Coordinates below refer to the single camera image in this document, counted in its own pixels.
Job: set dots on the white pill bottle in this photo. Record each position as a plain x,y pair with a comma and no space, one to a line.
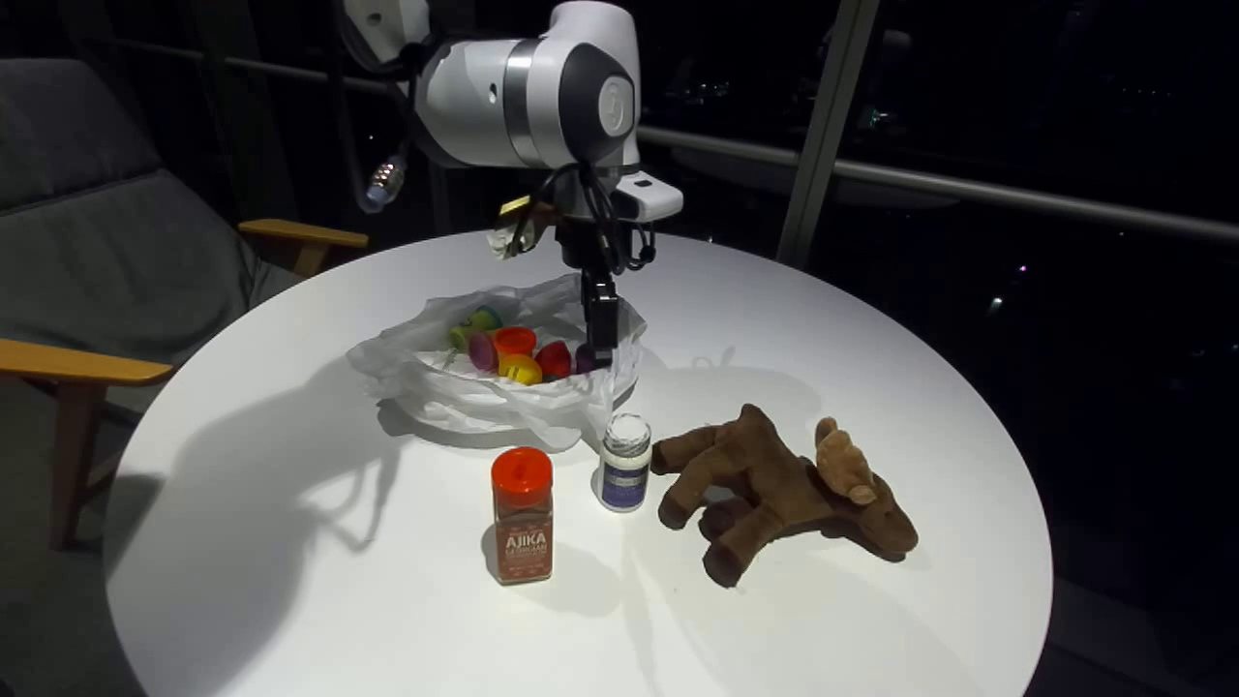
625,458

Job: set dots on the grey armchair with wooden arms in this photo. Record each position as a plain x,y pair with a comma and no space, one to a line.
114,268

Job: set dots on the metal window railing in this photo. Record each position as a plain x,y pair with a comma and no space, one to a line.
841,169

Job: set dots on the vertical window frame post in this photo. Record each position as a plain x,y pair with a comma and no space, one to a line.
825,125

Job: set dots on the brown plush moose toy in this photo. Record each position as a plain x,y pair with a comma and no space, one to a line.
747,490

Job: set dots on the spice jar with orange lid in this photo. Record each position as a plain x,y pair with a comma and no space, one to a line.
526,515

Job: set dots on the green play dough tub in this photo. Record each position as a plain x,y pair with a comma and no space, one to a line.
478,320

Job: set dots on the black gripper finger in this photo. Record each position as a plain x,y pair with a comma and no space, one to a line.
601,325

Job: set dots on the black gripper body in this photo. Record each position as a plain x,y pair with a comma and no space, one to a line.
601,247

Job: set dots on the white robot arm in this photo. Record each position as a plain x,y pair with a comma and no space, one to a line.
563,103

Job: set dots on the pink lidded toy tub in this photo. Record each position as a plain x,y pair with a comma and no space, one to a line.
482,353

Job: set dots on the orange toy cup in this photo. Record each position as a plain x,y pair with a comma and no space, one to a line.
518,340

